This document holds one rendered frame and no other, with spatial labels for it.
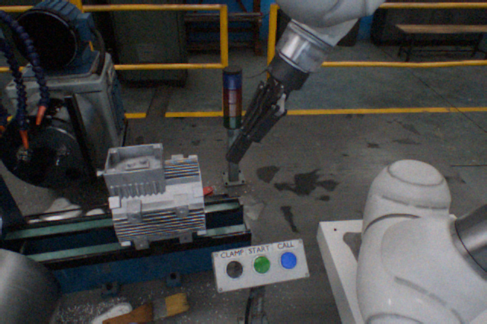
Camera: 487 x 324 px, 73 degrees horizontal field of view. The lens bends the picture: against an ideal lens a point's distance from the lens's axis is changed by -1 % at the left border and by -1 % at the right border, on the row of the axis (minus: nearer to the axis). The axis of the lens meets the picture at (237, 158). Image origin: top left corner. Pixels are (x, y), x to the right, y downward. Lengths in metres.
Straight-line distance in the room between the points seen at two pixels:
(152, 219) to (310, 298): 0.44
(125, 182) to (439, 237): 0.58
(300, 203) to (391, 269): 0.59
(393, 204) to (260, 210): 0.49
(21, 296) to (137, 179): 0.29
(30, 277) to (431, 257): 0.62
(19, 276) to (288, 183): 0.86
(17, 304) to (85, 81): 0.74
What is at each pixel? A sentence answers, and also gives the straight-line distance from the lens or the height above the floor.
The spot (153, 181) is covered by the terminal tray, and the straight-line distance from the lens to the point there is 0.73.
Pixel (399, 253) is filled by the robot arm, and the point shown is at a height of 1.14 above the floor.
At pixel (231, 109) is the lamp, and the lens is 1.02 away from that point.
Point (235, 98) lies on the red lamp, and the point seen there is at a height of 1.14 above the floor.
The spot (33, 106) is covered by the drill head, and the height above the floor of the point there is 1.16.
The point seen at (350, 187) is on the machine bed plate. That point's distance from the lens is 1.24.
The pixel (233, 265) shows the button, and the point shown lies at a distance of 0.61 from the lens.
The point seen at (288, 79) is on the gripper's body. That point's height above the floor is 1.34.
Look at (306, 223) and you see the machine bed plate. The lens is 1.07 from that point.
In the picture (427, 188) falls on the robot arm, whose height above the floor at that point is 1.15.
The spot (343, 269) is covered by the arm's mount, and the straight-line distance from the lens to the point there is 0.89.
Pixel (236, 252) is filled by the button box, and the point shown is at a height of 1.08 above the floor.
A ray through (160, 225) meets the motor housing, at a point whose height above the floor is 1.02.
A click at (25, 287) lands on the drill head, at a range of 0.64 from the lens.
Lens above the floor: 1.57
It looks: 36 degrees down
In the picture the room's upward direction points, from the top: straight up
